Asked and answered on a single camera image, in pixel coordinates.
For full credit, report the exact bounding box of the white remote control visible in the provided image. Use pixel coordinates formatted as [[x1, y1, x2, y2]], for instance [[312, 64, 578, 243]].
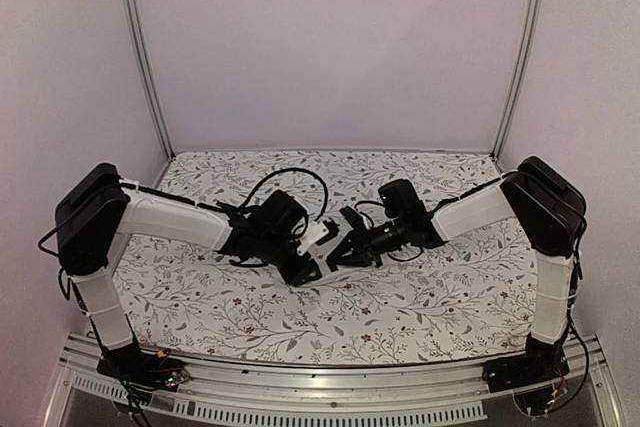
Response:
[[317, 259, 344, 279]]

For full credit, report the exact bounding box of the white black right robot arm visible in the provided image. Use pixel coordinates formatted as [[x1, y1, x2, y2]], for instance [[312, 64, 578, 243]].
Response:
[[328, 157, 586, 383]]

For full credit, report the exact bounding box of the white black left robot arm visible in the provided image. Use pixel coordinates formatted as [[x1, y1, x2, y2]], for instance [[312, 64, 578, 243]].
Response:
[[37, 163, 335, 381]]

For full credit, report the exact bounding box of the floral patterned table mat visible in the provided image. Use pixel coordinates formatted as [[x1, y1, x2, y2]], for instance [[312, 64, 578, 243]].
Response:
[[114, 151, 523, 365]]

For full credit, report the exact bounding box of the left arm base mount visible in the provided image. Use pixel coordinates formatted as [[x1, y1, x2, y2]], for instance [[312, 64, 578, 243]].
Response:
[[97, 344, 191, 391]]

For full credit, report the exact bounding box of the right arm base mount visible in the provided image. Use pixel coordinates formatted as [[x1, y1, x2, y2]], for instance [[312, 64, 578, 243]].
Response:
[[482, 352, 569, 393]]

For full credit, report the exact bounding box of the aluminium front rail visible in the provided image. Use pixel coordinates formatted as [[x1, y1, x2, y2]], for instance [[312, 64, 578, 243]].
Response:
[[43, 334, 626, 426]]

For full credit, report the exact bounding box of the right aluminium frame post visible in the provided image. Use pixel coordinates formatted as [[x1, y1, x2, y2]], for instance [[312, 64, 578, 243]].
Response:
[[491, 0, 543, 162]]

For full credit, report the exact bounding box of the aluminium frame post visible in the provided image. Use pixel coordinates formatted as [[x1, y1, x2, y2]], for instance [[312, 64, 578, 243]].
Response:
[[122, 0, 175, 161], [491, 0, 543, 162]]

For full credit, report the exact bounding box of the left aluminium frame post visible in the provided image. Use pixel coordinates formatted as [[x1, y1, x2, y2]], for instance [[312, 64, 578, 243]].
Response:
[[122, 0, 175, 161]]

